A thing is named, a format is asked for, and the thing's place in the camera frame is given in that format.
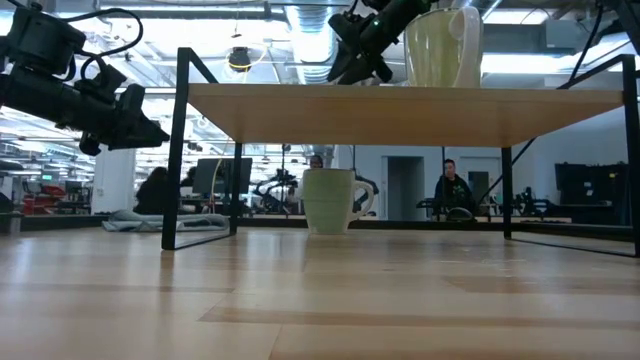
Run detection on grey doorway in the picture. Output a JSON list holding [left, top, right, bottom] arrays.
[[382, 155, 426, 222]]

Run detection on wooden shelf with black frame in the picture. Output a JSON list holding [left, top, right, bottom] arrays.
[[160, 46, 640, 259]]

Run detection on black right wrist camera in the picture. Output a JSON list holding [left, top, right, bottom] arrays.
[[327, 10, 374, 49]]

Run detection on white pillar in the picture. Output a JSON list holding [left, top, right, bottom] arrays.
[[91, 148, 138, 215]]

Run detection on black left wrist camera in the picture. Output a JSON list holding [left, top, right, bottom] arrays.
[[4, 4, 87, 76]]

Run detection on red cart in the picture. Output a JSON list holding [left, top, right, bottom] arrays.
[[22, 183, 67, 215]]

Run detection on black table edge rail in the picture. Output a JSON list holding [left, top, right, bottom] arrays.
[[0, 213, 640, 244]]

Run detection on pale green ceramic mug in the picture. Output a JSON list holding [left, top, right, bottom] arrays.
[[301, 168, 376, 236]]

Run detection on black left camera cable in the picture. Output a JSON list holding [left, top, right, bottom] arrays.
[[63, 6, 145, 84]]

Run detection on large yellow-green ceramic mug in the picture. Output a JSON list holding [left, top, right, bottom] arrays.
[[403, 5, 485, 89]]

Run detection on dark computer monitor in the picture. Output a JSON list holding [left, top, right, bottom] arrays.
[[192, 157, 254, 196]]

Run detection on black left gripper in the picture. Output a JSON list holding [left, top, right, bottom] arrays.
[[59, 62, 171, 157]]

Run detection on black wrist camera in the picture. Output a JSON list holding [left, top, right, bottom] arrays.
[[4, 4, 87, 76], [327, 10, 374, 49]]

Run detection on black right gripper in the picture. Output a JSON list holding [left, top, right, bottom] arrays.
[[327, 34, 396, 86]]

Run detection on grey crumpled cloth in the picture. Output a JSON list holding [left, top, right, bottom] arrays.
[[102, 209, 231, 234]]

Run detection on silver ribbed ceiling duct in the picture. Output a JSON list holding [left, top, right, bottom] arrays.
[[284, 4, 342, 85]]

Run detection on black cabinet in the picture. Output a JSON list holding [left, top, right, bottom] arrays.
[[554, 162, 631, 226]]

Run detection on black round ceiling device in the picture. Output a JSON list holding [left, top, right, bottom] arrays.
[[227, 46, 254, 74]]

